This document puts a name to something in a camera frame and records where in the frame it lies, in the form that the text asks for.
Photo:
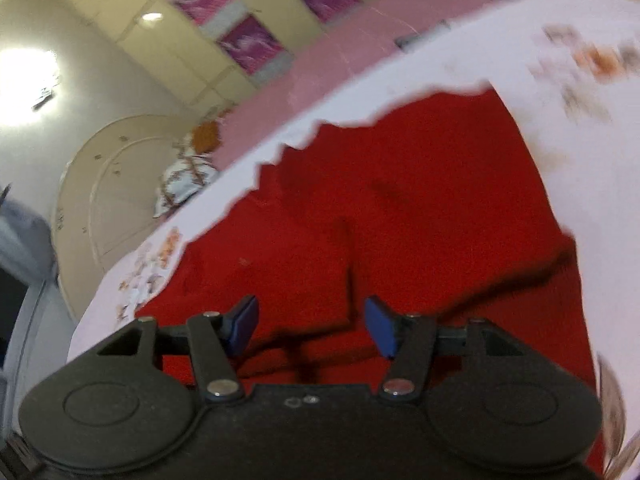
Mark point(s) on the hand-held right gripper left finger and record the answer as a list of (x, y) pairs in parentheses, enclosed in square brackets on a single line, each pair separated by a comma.
[(244, 324)]

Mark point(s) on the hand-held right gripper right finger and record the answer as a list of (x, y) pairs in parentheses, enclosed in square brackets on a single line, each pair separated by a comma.
[(380, 327)]

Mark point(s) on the red knitted sweater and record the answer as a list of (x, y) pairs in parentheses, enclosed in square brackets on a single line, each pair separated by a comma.
[(400, 185)]

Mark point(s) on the floral patterned pillow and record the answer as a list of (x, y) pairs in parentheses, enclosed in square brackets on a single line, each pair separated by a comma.
[(185, 182)]

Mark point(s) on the cream bed headboard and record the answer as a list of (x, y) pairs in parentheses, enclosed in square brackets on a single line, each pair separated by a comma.
[(110, 200)]

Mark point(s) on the grey cloth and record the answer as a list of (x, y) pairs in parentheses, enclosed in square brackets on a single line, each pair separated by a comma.
[(22, 240)]

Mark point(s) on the pink bed sheet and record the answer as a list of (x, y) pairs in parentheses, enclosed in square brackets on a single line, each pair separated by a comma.
[(350, 45)]

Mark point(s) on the pink floral blanket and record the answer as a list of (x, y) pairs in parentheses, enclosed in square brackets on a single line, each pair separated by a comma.
[(500, 60)]

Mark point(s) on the ceiling lamp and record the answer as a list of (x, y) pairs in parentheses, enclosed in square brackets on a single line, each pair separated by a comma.
[(35, 80)]

